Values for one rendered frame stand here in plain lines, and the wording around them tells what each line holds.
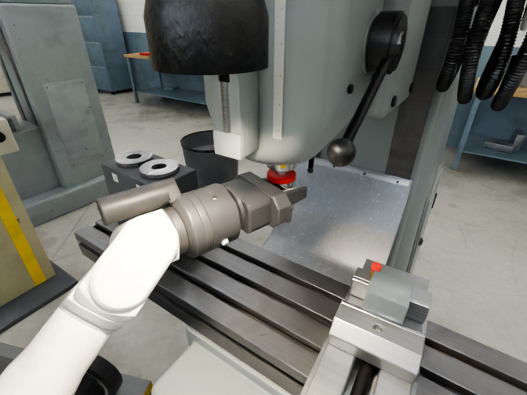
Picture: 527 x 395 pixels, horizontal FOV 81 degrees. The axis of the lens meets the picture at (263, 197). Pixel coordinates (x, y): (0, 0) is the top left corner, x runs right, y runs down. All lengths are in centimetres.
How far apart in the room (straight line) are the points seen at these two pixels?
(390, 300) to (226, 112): 35
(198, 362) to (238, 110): 54
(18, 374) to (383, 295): 44
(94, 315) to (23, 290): 206
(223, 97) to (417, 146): 55
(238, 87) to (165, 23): 17
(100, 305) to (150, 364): 146
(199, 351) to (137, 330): 124
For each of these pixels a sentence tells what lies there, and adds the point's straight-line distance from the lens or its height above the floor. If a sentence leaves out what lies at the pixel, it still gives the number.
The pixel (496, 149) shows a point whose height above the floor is 25.
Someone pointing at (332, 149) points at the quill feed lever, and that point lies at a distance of 32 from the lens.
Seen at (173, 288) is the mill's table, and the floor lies 98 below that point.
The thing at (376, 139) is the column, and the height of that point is 122.
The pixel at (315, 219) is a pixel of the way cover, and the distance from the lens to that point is 88.
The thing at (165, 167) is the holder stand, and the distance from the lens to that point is 78.
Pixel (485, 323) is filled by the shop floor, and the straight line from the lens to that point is 224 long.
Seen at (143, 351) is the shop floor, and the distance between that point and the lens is 187.
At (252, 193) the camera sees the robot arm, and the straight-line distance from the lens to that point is 45.
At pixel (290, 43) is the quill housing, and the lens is 34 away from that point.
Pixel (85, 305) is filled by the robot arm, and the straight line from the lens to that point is 38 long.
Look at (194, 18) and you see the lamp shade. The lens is 18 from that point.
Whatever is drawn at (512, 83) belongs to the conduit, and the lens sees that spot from 58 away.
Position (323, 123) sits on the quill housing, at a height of 138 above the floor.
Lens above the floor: 148
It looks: 30 degrees down
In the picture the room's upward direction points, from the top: straight up
